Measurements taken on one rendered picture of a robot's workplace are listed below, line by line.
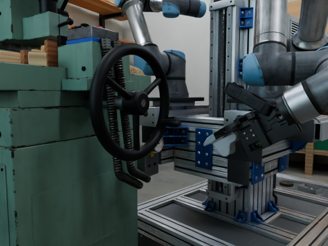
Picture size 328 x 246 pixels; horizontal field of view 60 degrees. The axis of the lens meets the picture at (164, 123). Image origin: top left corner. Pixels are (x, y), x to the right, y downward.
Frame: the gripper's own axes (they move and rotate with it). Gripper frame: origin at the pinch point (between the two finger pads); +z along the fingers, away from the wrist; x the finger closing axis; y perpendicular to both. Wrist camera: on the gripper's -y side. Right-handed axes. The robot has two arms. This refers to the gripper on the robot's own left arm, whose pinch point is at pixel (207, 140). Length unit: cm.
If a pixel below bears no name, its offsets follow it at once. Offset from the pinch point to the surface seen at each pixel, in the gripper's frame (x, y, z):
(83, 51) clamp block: -14.1, -32.4, 12.8
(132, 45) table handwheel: -10.0, -26.9, 1.7
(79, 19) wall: 208, -245, 196
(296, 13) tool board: 318, -111, -24
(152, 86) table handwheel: -1.5, -19.1, 6.8
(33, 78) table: -23.7, -29.6, 21.7
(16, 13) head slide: -13, -60, 33
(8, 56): -21, -43, 32
